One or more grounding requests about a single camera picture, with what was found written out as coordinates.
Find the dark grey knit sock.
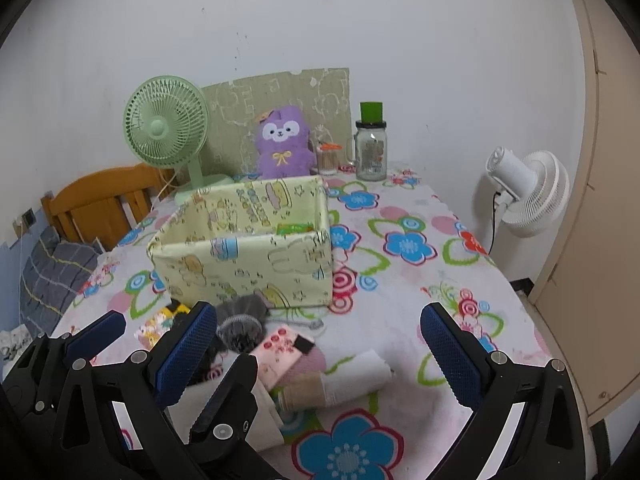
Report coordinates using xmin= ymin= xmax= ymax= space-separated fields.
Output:
xmin=214 ymin=294 xmax=269 ymax=354

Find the grey plaid blanket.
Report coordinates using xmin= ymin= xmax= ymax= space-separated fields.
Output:
xmin=19 ymin=225 xmax=101 ymax=337

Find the floral tablecloth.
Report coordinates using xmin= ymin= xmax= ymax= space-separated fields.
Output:
xmin=50 ymin=160 xmax=557 ymax=480

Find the pink cloth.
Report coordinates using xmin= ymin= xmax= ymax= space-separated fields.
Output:
xmin=280 ymin=347 xmax=328 ymax=376

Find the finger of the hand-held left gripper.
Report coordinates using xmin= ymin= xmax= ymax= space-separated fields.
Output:
xmin=35 ymin=310 xmax=126 ymax=413
xmin=187 ymin=355 xmax=281 ymax=480

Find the yellow cartoon tissue pack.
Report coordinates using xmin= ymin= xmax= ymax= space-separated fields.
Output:
xmin=137 ymin=300 xmax=193 ymax=350

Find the printed fabric storage box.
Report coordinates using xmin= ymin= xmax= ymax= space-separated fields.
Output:
xmin=146 ymin=175 xmax=333 ymax=311

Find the black fan cable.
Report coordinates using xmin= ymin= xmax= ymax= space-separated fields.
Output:
xmin=487 ymin=189 xmax=502 ymax=256

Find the patterned cardboard board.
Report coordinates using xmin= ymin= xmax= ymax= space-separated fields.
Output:
xmin=202 ymin=66 xmax=351 ymax=177

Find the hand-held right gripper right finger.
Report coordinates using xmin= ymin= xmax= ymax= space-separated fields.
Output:
xmin=420 ymin=302 xmax=598 ymax=480

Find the wooden chair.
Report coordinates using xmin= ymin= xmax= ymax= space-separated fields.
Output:
xmin=41 ymin=164 xmax=174 ymax=252

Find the beige sock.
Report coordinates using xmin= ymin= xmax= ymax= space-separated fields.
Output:
xmin=276 ymin=371 xmax=326 ymax=413

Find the pink wipes pack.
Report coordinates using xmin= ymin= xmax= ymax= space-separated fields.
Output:
xmin=248 ymin=324 xmax=314 ymax=388

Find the white fan cable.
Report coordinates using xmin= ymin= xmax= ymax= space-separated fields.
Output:
xmin=149 ymin=169 xmax=177 ymax=203

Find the purple plush toy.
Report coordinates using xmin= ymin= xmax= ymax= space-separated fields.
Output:
xmin=255 ymin=105 xmax=316 ymax=179

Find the glass jar with green lid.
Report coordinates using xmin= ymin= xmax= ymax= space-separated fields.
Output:
xmin=345 ymin=102 xmax=389 ymax=182

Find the white clip fan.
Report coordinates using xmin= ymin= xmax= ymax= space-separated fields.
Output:
xmin=486 ymin=146 xmax=570 ymax=239

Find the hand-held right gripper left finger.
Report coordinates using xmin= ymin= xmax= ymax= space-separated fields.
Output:
xmin=50 ymin=301 xmax=219 ymax=480

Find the green desk fan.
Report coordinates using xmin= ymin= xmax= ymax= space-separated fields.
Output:
xmin=123 ymin=76 xmax=233 ymax=206

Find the beige door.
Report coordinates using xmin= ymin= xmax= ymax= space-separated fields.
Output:
xmin=529 ymin=0 xmax=640 ymax=428

